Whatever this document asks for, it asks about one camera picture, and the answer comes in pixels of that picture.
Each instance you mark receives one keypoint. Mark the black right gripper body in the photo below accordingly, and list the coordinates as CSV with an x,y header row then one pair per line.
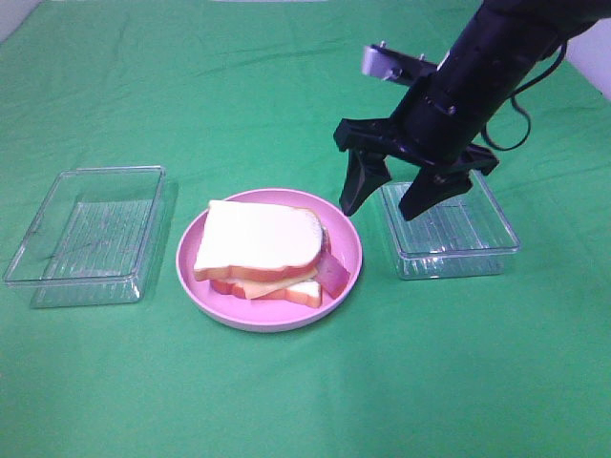
x,y
428,128

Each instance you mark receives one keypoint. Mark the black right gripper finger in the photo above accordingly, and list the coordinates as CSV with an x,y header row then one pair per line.
x,y
429,189
366,173

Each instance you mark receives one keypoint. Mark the toy bacon strip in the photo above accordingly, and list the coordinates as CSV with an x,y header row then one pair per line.
x,y
331,275
326,245

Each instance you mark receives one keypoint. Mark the toy bread slice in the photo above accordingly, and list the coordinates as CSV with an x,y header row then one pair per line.
x,y
257,242
230,287

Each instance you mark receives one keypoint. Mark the yellow toy cheese slice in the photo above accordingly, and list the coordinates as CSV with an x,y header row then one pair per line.
x,y
303,284

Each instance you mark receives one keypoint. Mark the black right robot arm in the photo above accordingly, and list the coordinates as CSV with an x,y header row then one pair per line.
x,y
502,42

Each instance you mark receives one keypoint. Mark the right clear plastic tray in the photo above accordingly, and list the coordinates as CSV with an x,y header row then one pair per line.
x,y
464,236

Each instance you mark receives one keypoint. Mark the clear plastic tray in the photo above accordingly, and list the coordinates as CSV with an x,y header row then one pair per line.
x,y
93,238
464,236

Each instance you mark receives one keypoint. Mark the left clear plastic tray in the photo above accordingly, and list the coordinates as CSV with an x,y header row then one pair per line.
x,y
93,238

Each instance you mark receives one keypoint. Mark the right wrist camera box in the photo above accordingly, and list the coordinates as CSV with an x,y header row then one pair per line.
x,y
386,64

